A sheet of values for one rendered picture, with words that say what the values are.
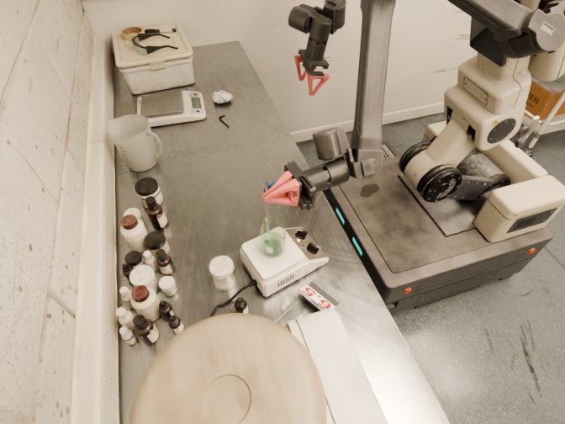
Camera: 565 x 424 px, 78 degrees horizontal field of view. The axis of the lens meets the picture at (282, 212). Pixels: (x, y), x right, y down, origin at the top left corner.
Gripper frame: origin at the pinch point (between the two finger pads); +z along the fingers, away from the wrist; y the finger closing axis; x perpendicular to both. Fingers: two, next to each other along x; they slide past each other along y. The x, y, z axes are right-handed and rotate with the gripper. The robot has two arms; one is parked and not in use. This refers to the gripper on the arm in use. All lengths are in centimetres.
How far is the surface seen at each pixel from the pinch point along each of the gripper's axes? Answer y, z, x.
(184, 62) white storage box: -99, -9, 15
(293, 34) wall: -128, -76, 26
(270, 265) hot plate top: 5.6, 2.2, 17.3
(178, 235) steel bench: -20.9, 19.0, 26.1
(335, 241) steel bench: 1.9, -19.9, 25.9
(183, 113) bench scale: -74, 1, 22
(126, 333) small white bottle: 4.8, 37.1, 21.2
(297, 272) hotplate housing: 8.3, -3.8, 21.3
